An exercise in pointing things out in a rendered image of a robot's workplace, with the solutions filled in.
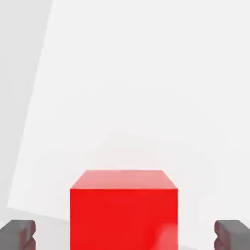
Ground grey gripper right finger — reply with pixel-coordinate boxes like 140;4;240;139
214;219;250;250

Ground small red cube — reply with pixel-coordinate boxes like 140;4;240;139
70;169;179;250

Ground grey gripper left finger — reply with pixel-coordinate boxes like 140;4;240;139
0;219;37;250

